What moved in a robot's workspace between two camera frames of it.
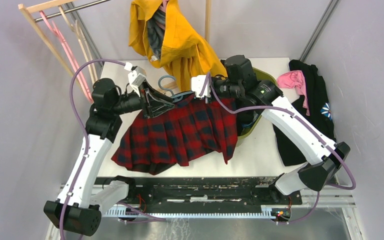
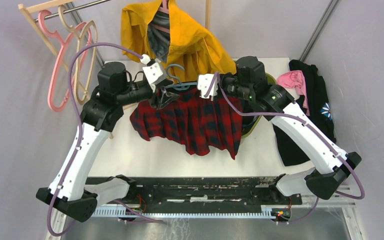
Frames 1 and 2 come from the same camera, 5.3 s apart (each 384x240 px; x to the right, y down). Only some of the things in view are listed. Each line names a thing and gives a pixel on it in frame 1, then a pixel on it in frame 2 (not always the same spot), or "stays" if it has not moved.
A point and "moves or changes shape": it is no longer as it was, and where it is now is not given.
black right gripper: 213,98 stays
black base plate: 202,192 stays
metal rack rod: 38,19 stays
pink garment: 295,79 stays
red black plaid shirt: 150,145 moves or changes shape
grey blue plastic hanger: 177,98 moves or changes shape
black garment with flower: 318,110 stays
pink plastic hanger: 70,56 to 62,44
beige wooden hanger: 83,42 moves or changes shape
